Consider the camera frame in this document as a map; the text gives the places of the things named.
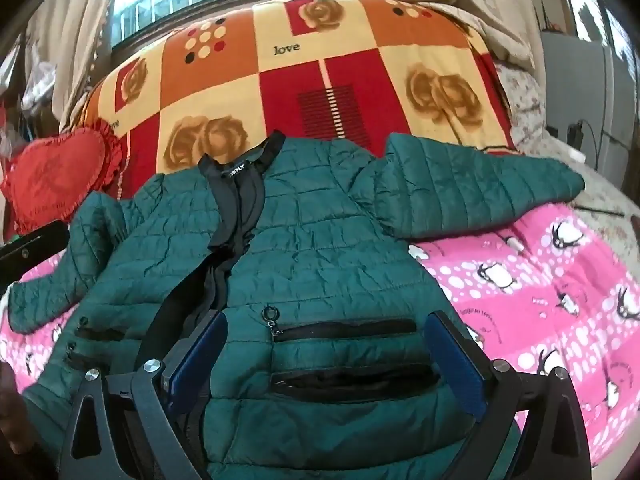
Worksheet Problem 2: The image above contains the green quilted puffer jacket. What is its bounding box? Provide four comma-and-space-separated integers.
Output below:
1, 133, 584, 479

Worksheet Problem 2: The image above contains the person's hand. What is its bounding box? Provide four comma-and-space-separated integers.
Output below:
0, 361, 37, 454

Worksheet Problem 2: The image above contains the red heart ruffled pillow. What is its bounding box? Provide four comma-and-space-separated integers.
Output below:
1, 119, 124, 235

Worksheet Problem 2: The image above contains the pink penguin fleece blanket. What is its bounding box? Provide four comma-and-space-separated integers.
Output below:
1, 195, 639, 479

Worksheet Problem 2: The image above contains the floral bed sheet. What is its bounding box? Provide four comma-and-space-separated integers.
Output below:
495, 61, 639, 278

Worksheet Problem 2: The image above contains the white cabinet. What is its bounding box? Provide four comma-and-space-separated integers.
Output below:
541, 32, 636, 188

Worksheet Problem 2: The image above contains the red orange rose blanket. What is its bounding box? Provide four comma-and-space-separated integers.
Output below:
77, 0, 514, 198

